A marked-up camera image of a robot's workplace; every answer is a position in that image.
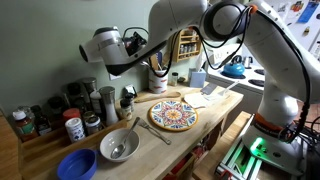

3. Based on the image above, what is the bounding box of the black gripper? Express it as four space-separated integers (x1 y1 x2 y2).
124 32 147 56

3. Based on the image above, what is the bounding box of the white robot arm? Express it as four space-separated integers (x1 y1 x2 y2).
79 0 320 176

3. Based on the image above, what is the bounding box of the colourful round chopping board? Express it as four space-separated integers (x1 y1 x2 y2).
149 100 198 131

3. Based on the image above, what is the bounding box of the wooden spatula in crock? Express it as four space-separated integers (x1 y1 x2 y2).
150 55 159 70

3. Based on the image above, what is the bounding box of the white red utensil crock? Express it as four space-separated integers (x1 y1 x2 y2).
149 70 168 94

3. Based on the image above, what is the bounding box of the small spice jar green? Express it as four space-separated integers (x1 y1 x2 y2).
171 72 178 86

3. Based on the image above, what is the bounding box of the steel pepper grinder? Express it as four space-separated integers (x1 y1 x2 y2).
99 86 119 126

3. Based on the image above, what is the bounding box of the wooden spice rack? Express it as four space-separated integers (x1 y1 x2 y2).
173 29 202 62

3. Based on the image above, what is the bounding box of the small black cap jar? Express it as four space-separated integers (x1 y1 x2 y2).
120 99 132 120

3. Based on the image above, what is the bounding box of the wooden spoon on counter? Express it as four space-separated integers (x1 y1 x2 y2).
134 92 181 103

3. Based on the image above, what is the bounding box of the blue tissue box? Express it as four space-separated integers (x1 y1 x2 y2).
188 68 206 88

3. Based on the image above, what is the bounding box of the metal fork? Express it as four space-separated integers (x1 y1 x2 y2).
138 119 172 145

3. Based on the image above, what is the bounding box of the dark phone on counter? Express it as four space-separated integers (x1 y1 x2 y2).
200 83 217 95

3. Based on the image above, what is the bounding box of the glass jar metal lid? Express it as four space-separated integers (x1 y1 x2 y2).
85 116 102 135

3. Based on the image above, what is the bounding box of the white ceramic bowl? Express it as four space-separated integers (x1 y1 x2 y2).
100 128 140 162

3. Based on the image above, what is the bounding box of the white spice shaker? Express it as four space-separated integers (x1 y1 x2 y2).
65 118 85 143

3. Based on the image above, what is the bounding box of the white stove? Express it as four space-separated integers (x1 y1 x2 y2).
206 45 265 113

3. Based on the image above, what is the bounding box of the white plastic fork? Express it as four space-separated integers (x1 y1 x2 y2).
217 81 240 97

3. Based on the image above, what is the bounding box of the blue kettle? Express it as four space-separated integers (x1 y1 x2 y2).
223 55 245 76

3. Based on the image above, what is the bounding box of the metal spoon in bowl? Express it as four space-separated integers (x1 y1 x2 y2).
110 117 140 159

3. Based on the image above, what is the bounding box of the dark soy sauce bottle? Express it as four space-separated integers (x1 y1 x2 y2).
31 105 52 136

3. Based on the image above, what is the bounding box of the blue plastic bowl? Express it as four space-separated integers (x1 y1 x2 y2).
57 149 97 180

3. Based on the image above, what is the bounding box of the white refrigerator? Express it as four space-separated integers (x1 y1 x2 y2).
265 0 320 60

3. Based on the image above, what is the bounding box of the white wall outlet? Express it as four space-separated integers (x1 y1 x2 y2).
109 74 121 81

